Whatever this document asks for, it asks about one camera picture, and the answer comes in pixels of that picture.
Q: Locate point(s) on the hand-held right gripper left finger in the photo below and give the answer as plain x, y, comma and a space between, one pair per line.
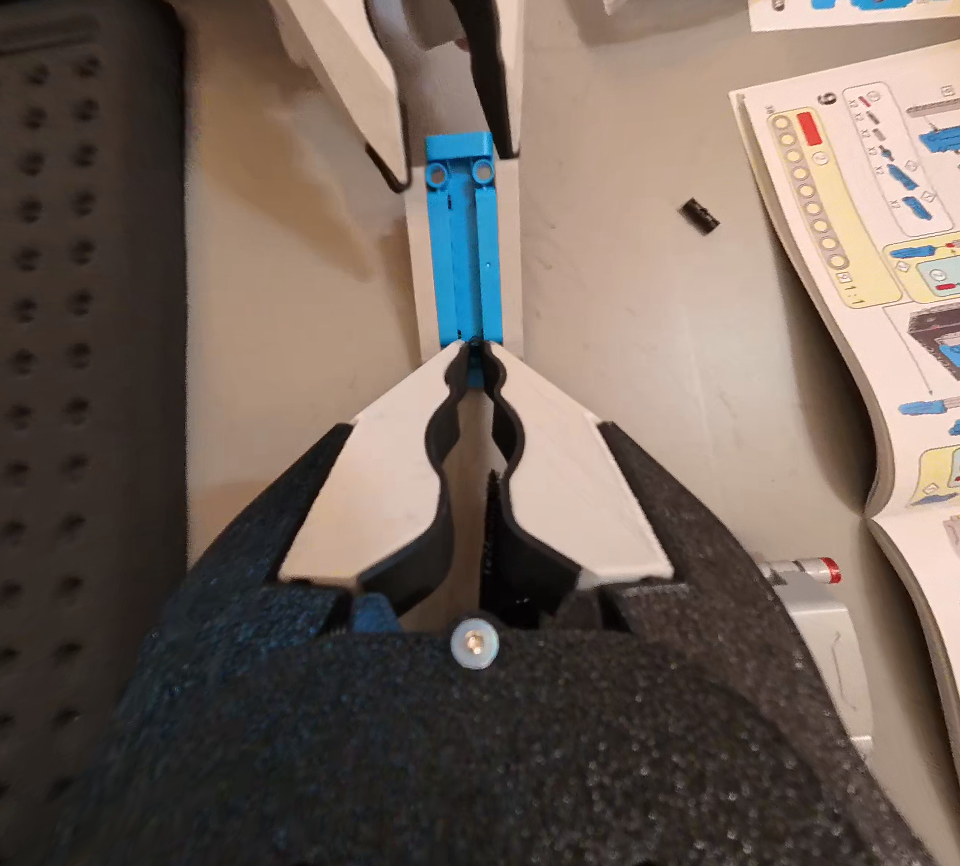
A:
367, 499

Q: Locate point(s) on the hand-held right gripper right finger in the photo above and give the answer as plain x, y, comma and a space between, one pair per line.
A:
585, 499

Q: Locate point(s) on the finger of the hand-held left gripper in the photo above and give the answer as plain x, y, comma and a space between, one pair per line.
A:
330, 19
506, 19

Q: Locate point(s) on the grey perforated building beam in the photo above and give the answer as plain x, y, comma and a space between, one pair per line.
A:
510, 266
420, 281

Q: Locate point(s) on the blue perforated building beam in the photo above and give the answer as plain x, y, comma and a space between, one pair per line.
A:
465, 266

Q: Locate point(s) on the grey desk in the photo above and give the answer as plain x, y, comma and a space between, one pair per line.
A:
637, 356

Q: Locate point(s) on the grey black motor block assembly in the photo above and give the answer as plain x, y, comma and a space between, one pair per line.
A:
825, 641

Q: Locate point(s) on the black dotted mat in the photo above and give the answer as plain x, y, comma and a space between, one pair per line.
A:
90, 356

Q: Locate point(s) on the open instruction booklet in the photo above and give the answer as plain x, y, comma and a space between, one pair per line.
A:
825, 244

